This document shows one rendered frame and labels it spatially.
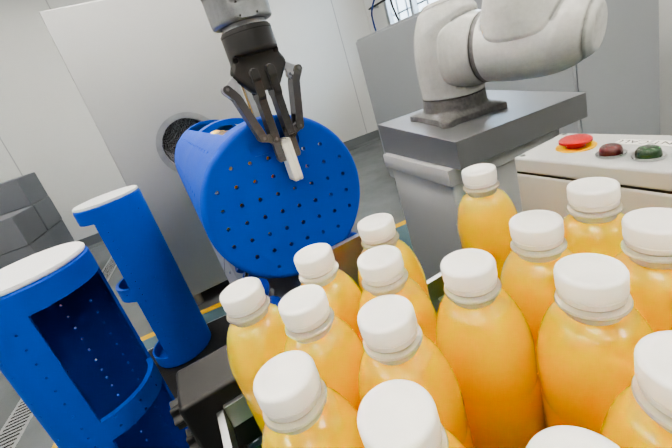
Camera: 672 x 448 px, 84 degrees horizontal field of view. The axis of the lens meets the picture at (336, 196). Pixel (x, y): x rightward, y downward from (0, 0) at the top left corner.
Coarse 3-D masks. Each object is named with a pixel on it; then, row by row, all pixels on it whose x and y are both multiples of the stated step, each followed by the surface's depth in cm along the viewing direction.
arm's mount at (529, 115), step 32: (512, 96) 98; (544, 96) 91; (576, 96) 84; (384, 128) 106; (416, 128) 94; (448, 128) 87; (480, 128) 80; (512, 128) 80; (544, 128) 83; (448, 160) 81; (480, 160) 79
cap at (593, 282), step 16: (576, 256) 24; (592, 256) 24; (608, 256) 23; (560, 272) 23; (576, 272) 23; (592, 272) 23; (608, 272) 22; (624, 272) 22; (560, 288) 23; (576, 288) 22; (592, 288) 21; (608, 288) 21; (624, 288) 21; (576, 304) 22; (592, 304) 22; (608, 304) 21; (624, 304) 22
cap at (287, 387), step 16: (288, 352) 24; (304, 352) 23; (272, 368) 23; (288, 368) 23; (304, 368) 22; (256, 384) 22; (272, 384) 22; (288, 384) 21; (304, 384) 21; (320, 384) 23; (272, 400) 21; (288, 400) 20; (304, 400) 21; (272, 416) 21; (288, 416) 21
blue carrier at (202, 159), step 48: (192, 144) 88; (240, 144) 58; (336, 144) 65; (192, 192) 69; (240, 192) 59; (288, 192) 63; (336, 192) 67; (240, 240) 61; (288, 240) 64; (336, 240) 68
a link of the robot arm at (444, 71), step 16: (448, 0) 82; (464, 0) 81; (432, 16) 83; (448, 16) 81; (464, 16) 80; (416, 32) 88; (432, 32) 83; (448, 32) 81; (464, 32) 79; (416, 48) 89; (432, 48) 85; (448, 48) 82; (464, 48) 79; (416, 64) 91; (432, 64) 86; (448, 64) 83; (464, 64) 81; (432, 80) 88; (448, 80) 86; (464, 80) 84; (480, 80) 83; (432, 96) 90; (448, 96) 88
